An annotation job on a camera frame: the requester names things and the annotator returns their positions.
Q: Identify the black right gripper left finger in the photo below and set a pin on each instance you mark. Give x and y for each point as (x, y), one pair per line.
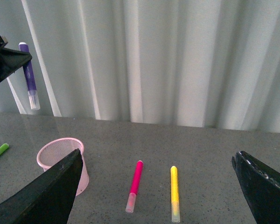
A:
(49, 198)

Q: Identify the pink marker pen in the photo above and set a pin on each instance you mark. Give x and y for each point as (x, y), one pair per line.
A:
(134, 187)

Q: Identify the purple marker pen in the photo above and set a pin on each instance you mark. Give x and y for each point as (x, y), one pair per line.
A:
(31, 86)

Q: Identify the white pleated curtain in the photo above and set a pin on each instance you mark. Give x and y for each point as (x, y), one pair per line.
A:
(203, 63)

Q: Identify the yellow marker pen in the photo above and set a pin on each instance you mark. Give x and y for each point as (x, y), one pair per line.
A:
(175, 208)

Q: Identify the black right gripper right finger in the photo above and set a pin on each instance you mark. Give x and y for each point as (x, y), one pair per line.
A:
(260, 185)

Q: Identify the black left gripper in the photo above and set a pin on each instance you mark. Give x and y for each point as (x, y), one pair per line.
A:
(11, 60)

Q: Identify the pink mesh cup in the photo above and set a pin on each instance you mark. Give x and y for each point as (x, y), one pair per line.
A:
(56, 150)

